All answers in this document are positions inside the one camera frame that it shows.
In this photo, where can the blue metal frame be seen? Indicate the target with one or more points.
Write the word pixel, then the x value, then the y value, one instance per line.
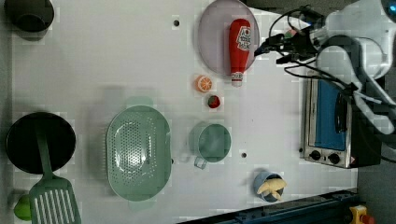
pixel 329 208

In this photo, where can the dark grey pot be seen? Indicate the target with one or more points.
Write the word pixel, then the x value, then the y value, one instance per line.
pixel 30 16

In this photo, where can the orange slice toy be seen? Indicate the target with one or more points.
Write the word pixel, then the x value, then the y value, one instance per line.
pixel 203 84

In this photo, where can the green measuring cup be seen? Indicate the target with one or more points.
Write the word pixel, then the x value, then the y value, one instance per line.
pixel 209 143

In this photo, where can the black frying pan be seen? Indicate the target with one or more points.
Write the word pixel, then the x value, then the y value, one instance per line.
pixel 31 132

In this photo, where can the small red strawberry toy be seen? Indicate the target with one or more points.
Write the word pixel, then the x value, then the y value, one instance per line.
pixel 213 101

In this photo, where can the green perforated colander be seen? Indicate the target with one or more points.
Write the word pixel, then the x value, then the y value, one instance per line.
pixel 138 153

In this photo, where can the red ketchup bottle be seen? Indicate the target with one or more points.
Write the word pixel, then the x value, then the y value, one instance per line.
pixel 239 43

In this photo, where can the grey round plate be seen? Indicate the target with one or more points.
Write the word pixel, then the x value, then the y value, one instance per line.
pixel 213 34

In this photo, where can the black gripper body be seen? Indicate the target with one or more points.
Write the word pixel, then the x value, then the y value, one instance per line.
pixel 296 48

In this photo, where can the yellow banana toy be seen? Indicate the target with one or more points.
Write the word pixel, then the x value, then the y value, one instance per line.
pixel 272 186

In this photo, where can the green slotted spatula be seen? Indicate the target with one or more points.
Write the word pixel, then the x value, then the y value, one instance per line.
pixel 52 199

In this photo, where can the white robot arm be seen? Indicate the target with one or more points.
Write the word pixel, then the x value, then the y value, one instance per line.
pixel 353 48

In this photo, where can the green pear toy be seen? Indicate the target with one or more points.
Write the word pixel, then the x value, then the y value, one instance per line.
pixel 22 208

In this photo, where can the blue bowl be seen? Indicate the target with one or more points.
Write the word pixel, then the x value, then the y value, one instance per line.
pixel 259 179

